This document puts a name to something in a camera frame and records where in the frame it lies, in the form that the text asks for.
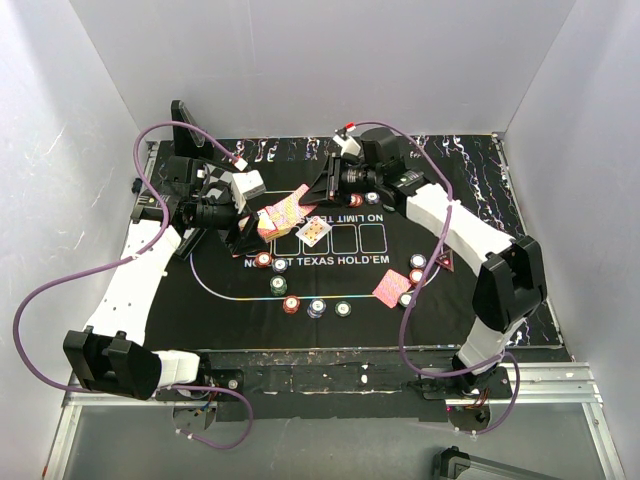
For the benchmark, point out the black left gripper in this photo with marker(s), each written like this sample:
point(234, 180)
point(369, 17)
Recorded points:
point(255, 240)

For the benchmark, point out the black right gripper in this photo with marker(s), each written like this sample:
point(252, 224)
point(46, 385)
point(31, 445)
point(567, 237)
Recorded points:
point(327, 187)

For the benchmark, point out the red chips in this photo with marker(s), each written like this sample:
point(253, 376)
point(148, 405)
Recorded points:
point(263, 260)
point(416, 276)
point(355, 201)

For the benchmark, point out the blue chips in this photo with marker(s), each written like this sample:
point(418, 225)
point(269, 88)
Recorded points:
point(372, 198)
point(418, 261)
point(280, 265)

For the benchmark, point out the face-up six card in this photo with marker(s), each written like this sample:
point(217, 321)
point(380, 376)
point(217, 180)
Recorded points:
point(313, 231)

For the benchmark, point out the red card being dealt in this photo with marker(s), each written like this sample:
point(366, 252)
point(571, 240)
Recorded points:
point(292, 202)

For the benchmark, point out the red poker chip stack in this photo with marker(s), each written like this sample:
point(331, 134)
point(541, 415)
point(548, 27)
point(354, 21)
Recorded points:
point(291, 304)

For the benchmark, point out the blue poker chip stack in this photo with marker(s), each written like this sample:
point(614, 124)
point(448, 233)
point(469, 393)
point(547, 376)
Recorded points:
point(316, 308)

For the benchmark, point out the red cards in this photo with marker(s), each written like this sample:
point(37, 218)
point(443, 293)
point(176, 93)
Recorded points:
point(391, 287)

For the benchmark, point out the green poker chip stack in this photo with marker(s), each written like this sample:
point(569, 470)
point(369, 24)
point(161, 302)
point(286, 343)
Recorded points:
point(343, 309)

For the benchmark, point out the black red all-in triangle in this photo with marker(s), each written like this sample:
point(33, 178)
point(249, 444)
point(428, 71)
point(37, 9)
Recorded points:
point(445, 260)

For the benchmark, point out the red playing card box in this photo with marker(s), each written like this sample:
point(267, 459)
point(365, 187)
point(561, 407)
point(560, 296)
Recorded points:
point(275, 222)

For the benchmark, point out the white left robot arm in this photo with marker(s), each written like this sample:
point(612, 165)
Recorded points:
point(108, 355)

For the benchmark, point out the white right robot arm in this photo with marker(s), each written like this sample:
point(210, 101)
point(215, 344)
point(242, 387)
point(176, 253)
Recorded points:
point(510, 276)

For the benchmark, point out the black poker felt mat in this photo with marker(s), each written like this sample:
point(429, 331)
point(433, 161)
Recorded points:
point(215, 301)

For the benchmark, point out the black white chess board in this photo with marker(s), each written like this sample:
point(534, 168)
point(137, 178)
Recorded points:
point(208, 204)

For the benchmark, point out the black case bottom right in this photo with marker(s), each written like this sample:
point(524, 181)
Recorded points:
point(452, 463)

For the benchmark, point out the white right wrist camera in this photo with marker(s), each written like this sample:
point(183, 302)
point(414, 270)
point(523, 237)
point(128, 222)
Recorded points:
point(348, 145)

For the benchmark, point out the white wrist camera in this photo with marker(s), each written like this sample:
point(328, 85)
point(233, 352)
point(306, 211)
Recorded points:
point(246, 186)
point(348, 145)

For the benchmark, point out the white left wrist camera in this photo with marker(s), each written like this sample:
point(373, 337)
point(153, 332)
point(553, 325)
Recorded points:
point(246, 186)

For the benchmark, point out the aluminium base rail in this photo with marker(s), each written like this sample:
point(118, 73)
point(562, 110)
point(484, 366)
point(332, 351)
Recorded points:
point(341, 421)

